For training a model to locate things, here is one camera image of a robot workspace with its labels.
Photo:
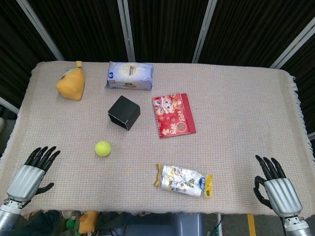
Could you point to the beige woven table cloth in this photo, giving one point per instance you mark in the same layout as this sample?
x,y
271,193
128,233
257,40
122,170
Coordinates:
x,y
233,123

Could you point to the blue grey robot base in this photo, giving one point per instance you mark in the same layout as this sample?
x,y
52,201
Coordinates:
x,y
165,225

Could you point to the aluminium partition post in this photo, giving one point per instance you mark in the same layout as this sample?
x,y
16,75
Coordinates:
x,y
126,29
40,27
204,30
292,44
8,104

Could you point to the green round toy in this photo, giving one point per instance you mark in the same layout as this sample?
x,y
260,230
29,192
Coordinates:
x,y
71,225

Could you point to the orange plush toy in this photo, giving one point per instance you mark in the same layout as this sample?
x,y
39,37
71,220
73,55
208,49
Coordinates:
x,y
88,221

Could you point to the silver yellow snack bag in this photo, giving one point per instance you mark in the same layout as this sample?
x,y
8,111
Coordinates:
x,y
182,180

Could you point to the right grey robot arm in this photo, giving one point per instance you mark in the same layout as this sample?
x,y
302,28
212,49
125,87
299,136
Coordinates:
x,y
300,227

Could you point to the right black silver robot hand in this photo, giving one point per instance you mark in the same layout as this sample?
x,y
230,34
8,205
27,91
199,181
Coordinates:
x,y
283,194

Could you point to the pale blue tissue pack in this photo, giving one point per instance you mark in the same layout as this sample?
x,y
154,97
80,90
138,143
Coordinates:
x,y
130,76

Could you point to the black cube box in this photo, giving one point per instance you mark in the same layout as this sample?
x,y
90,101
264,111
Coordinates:
x,y
124,109

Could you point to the yellow floor tape strip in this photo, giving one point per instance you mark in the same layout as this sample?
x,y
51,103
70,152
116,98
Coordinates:
x,y
251,225

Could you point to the red 2026 spiral calendar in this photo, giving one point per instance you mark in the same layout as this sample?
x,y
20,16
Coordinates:
x,y
173,116

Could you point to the yellow plush toy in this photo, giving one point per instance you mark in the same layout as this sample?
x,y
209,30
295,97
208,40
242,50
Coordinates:
x,y
72,84

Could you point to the yellow tennis ball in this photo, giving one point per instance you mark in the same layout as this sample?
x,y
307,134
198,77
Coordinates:
x,y
103,148

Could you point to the white table leg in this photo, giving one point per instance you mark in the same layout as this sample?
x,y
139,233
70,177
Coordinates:
x,y
219,225

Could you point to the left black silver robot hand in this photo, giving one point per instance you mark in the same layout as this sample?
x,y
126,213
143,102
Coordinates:
x,y
25,180

